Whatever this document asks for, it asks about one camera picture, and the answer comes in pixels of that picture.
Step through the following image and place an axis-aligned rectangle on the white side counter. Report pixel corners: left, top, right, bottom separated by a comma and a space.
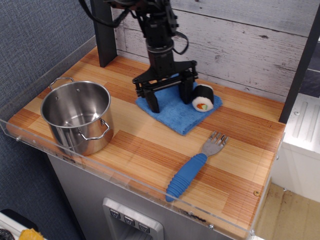
270, 93, 320, 202

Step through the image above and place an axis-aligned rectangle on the grey metal cabinet front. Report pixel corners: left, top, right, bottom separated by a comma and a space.
48, 156, 224, 240

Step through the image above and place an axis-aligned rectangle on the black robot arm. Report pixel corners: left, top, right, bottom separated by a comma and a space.
107, 0, 198, 113

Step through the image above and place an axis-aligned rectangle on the stainless steel pot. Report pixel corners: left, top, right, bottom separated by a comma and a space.
40, 77, 114, 156

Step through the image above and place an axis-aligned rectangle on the dark left vertical post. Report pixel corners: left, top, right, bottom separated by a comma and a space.
90, 0, 118, 68

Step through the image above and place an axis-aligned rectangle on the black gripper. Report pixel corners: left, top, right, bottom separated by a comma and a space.
132, 46, 198, 113

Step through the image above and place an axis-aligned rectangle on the silver control panel with buttons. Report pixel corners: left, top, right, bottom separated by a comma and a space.
102, 197, 165, 240

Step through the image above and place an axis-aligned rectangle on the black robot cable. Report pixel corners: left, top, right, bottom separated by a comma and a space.
78, 0, 190, 56

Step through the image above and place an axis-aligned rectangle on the dark vertical post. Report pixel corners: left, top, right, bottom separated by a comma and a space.
90, 0, 118, 68
278, 6, 320, 124

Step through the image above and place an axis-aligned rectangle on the clear acrylic table guard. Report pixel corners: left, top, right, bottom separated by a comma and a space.
1, 116, 285, 240

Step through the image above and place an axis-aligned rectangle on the blue handled metal fork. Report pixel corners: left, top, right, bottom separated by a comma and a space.
165, 131, 229, 202

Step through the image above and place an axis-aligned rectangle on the dark right vertical post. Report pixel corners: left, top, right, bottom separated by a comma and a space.
278, 6, 320, 124

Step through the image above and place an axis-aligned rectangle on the blue cloth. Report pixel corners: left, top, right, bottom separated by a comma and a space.
135, 82, 223, 136

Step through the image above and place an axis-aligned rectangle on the plush sushi roll toy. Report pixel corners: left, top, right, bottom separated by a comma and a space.
191, 84, 214, 113

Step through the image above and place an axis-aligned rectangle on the yellow object at corner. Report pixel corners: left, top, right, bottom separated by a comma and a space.
18, 228, 45, 240

